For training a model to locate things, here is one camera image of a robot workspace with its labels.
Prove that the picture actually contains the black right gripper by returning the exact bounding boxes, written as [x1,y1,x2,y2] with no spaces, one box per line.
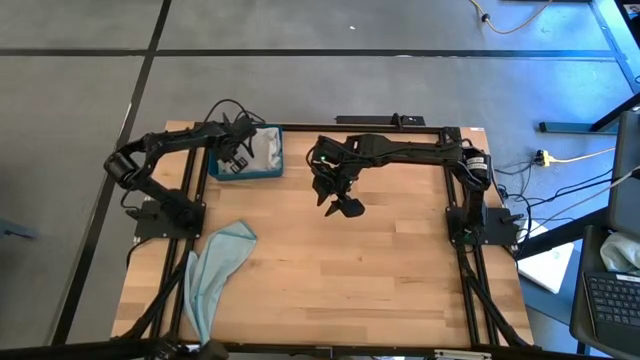
[308,134,362,218]

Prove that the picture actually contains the grey waffle-weave towel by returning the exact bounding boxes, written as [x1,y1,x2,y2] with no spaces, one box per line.
[219,126,282,175]

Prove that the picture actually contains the light blue microfiber towel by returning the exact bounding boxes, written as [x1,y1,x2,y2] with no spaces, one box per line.
[183,219,259,347]

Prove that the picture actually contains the teal plastic bin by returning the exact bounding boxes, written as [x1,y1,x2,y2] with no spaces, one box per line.
[207,123,285,182]

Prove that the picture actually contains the white laptop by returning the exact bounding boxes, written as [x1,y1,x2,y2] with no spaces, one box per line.
[516,219,576,295]

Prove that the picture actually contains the dark flat floor object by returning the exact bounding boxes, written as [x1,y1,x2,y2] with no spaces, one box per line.
[0,218,40,241]

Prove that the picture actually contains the black rig crossbeam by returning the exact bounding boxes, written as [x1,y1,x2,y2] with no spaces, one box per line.
[0,337,616,360]

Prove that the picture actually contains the black keyboard desk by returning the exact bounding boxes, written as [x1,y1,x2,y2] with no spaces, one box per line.
[514,207,640,360]

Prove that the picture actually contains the light green cloth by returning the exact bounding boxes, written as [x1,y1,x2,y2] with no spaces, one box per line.
[598,231,640,277]

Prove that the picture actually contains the grey computer monitor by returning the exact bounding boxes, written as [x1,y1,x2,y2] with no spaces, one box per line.
[607,109,640,241]

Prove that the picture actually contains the computer keyboard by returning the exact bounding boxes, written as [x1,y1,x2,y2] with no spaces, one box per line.
[582,271,640,344]

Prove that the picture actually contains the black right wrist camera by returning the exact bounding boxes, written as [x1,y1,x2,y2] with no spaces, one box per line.
[339,196,367,219]

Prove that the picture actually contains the black looped gripper cable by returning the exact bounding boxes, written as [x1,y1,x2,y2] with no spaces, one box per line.
[203,98,267,127]

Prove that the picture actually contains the black aluminium table frame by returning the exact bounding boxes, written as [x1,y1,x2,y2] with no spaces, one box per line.
[112,121,536,360]

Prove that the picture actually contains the black mounting bracket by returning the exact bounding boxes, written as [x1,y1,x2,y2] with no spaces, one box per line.
[334,114,427,127]

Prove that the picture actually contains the yellow power cable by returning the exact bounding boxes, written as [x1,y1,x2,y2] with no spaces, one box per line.
[549,146,617,165]

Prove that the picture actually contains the black floor cable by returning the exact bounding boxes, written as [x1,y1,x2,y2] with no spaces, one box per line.
[499,167,615,211]

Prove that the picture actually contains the yellow hanging cable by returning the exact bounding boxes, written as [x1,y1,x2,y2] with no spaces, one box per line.
[468,0,554,36]

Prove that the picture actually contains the white floor cable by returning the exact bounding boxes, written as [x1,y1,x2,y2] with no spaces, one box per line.
[547,168,640,222]

